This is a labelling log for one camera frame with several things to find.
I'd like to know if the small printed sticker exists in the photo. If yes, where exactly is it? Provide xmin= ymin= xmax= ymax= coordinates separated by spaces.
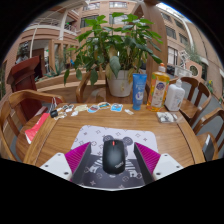
xmin=97 ymin=101 xmax=112 ymax=110
xmin=73 ymin=104 xmax=88 ymax=113
xmin=87 ymin=104 xmax=100 ymax=114

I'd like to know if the wooden armchair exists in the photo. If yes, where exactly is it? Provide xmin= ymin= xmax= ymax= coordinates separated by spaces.
xmin=173 ymin=76 xmax=213 ymax=128
xmin=75 ymin=69 xmax=111 ymax=104
xmin=0 ymin=89 xmax=67 ymax=162
xmin=192 ymin=107 xmax=224 ymax=161

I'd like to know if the white pump bottle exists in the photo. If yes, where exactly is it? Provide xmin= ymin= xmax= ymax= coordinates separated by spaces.
xmin=164 ymin=78 xmax=186 ymax=112

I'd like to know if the yellow dish soap bottle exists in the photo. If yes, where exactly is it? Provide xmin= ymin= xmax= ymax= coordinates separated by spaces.
xmin=146 ymin=62 xmax=171 ymax=113

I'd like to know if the red paper bag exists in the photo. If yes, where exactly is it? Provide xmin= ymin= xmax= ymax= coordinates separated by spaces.
xmin=24 ymin=112 xmax=51 ymax=145

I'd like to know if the small tissue packet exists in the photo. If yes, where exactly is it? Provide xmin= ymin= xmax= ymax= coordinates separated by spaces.
xmin=156 ymin=111 xmax=179 ymax=124

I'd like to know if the black computer mouse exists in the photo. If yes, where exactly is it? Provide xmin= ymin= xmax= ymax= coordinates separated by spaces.
xmin=101 ymin=139 xmax=126 ymax=175

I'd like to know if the yellow flowering plant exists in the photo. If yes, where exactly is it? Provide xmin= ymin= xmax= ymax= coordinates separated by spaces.
xmin=206 ymin=79 xmax=214 ymax=94

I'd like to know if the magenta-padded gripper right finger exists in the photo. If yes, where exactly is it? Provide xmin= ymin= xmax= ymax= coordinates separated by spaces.
xmin=133 ymin=141 xmax=184 ymax=184

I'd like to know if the green potted plant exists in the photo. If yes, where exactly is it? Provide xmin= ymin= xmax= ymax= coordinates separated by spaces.
xmin=63 ymin=12 xmax=164 ymax=98

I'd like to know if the grey printed mouse pad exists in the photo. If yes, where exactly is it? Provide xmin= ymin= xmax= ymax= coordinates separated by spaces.
xmin=70 ymin=124 xmax=159 ymax=190

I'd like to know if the dark red wooden lectern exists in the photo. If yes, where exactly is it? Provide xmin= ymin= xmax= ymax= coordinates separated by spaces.
xmin=6 ymin=55 xmax=46 ymax=121

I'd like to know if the blue printed sticker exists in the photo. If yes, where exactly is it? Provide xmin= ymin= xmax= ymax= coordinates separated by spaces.
xmin=110 ymin=103 xmax=124 ymax=113

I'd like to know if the white outdoor sculpture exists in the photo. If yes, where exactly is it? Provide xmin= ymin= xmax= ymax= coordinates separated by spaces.
xmin=179 ymin=49 xmax=191 ymax=68

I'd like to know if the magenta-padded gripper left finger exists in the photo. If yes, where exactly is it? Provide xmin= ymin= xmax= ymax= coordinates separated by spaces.
xmin=39 ymin=141 xmax=93 ymax=184

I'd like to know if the blue squeeze tube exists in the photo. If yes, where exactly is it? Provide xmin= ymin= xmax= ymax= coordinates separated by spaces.
xmin=132 ymin=73 xmax=148 ymax=111

